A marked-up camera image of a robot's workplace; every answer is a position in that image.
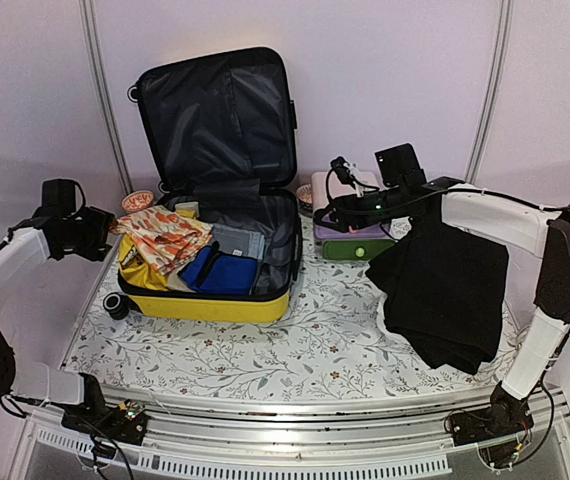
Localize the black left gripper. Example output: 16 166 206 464
63 205 118 260

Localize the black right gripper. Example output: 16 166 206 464
315 185 407 232

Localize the pink purple drawer box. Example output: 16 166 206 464
311 172 391 242

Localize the orange floral cloth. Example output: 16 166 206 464
110 206 213 275

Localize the yellow Pikachu suitcase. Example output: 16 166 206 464
103 47 302 323

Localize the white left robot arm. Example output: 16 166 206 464
0 179 114 434

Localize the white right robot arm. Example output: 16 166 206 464
314 143 570 436

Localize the green drawer box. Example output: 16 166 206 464
322 239 396 261

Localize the red patterned cup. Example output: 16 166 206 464
121 190 155 214

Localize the floral table mat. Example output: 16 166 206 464
64 219 525 403

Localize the blue fabric pouch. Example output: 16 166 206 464
179 242 259 295

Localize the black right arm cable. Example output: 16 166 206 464
310 160 570 471

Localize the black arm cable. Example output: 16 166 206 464
310 160 570 471
0 180 88 421

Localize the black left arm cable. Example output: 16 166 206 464
0 180 88 421

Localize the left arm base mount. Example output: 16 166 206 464
61 400 150 446

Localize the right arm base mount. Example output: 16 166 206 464
443 374 555 446

